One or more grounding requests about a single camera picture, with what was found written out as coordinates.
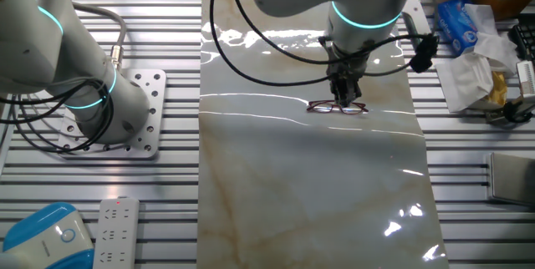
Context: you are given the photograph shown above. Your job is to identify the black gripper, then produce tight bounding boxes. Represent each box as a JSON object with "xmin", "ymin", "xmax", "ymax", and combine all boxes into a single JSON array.
[{"xmin": 327, "ymin": 58, "xmax": 369, "ymax": 109}]

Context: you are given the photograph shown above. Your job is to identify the dark red framed glasses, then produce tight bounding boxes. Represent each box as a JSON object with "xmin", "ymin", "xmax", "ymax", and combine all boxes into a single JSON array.
[{"xmin": 306, "ymin": 99, "xmax": 369, "ymax": 115}]

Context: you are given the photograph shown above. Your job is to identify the marble pattern mat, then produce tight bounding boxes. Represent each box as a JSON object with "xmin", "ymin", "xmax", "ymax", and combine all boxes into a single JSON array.
[{"xmin": 196, "ymin": 0, "xmax": 451, "ymax": 269}]

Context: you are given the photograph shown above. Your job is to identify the crumpled white tissue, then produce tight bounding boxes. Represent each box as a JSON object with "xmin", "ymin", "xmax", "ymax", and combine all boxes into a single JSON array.
[{"xmin": 434, "ymin": 3, "xmax": 519, "ymax": 114}]

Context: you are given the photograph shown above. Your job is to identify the blue tissue pack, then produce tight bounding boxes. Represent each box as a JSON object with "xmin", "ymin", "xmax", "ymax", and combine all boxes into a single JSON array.
[{"xmin": 436, "ymin": 0, "xmax": 480, "ymax": 57}]

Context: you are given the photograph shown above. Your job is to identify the yellow crumpled wrapper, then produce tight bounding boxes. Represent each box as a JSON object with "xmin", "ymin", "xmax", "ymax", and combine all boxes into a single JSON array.
[{"xmin": 487, "ymin": 70, "xmax": 509, "ymax": 107}]

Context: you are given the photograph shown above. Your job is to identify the black keyboard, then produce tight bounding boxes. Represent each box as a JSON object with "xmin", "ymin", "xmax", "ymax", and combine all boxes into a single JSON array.
[{"xmin": 510, "ymin": 13, "xmax": 535, "ymax": 62}]

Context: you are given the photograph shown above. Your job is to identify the grey flat metal box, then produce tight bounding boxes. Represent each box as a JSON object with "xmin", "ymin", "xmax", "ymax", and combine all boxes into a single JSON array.
[{"xmin": 487, "ymin": 151, "xmax": 535, "ymax": 208}]

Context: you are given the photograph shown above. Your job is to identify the white power strip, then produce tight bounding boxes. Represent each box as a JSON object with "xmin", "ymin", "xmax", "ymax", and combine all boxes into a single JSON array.
[{"xmin": 92, "ymin": 196, "xmax": 140, "ymax": 269}]

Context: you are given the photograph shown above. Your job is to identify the blue white control pendant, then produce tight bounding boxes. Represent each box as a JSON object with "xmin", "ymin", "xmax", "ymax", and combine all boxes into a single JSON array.
[{"xmin": 0, "ymin": 201, "xmax": 95, "ymax": 269}]

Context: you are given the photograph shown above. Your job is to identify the black velcro cable wrap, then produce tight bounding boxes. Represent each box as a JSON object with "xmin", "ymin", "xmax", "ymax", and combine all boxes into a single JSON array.
[{"xmin": 410, "ymin": 33, "xmax": 440, "ymax": 74}]

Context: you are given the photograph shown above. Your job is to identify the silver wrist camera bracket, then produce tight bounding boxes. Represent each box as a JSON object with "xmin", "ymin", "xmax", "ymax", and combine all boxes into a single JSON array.
[{"xmin": 400, "ymin": 0, "xmax": 432, "ymax": 40}]

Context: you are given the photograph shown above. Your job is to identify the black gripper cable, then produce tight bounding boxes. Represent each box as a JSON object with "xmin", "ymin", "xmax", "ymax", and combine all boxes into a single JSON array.
[
  {"xmin": 209, "ymin": 0, "xmax": 335, "ymax": 87},
  {"xmin": 229, "ymin": 0, "xmax": 423, "ymax": 66}
]

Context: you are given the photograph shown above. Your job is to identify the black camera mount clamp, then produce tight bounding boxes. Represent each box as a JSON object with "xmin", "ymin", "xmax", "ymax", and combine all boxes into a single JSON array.
[{"xmin": 484, "ymin": 98, "xmax": 535, "ymax": 126}]

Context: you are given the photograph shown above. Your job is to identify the silver finned camera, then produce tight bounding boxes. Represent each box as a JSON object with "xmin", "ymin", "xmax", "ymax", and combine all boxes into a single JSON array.
[{"xmin": 516, "ymin": 59, "xmax": 535, "ymax": 104}]

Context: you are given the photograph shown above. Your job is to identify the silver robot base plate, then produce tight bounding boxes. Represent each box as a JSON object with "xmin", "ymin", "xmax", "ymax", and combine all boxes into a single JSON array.
[{"xmin": 56, "ymin": 68, "xmax": 167, "ymax": 160}]

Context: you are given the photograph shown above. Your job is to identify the thick grey base cable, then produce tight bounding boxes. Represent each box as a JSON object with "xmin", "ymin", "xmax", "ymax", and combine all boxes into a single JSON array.
[{"xmin": 70, "ymin": 2, "xmax": 129, "ymax": 72}]

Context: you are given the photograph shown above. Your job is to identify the looped black cable bundle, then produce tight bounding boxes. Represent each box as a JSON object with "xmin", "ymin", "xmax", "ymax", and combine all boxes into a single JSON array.
[{"xmin": 0, "ymin": 75, "xmax": 116, "ymax": 154}]

